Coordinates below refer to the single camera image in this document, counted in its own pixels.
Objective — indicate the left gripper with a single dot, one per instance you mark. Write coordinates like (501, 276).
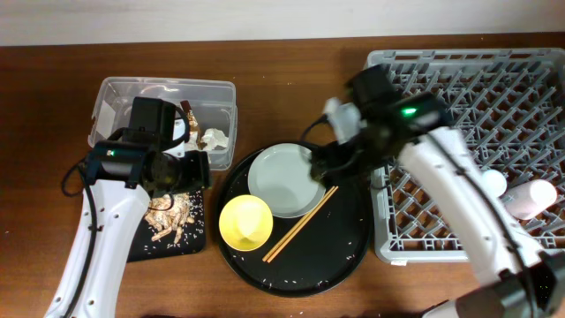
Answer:
(199, 175)

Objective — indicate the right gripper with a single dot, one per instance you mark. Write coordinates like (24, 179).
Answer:
(319, 155)

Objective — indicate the wooden chopstick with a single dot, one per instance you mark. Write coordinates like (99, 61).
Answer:
(304, 226)
(300, 225)

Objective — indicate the food scraps and rice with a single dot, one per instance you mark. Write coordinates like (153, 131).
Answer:
(169, 215)

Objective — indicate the gold foil wrapper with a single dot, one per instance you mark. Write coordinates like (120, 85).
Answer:
(192, 126)

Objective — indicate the white tissue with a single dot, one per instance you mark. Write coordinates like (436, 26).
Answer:
(211, 139)

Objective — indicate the grey plate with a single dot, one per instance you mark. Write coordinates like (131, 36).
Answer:
(280, 176)

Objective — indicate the yellow bowl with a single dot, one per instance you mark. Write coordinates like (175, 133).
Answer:
(245, 223)

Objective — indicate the blue cup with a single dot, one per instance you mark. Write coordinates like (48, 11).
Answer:
(494, 182)

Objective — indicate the pink cup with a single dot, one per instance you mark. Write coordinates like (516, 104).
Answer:
(527, 200)

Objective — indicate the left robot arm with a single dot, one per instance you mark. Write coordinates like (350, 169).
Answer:
(120, 176)

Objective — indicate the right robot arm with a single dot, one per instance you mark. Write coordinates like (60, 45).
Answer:
(517, 277)

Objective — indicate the clear plastic waste bin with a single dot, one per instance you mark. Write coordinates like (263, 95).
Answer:
(213, 103)

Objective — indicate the grey dishwasher rack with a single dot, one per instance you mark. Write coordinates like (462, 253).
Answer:
(509, 105)

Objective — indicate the black rectangular tray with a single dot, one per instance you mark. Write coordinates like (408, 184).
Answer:
(192, 242)

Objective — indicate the round black serving tray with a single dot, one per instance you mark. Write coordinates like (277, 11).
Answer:
(309, 254)

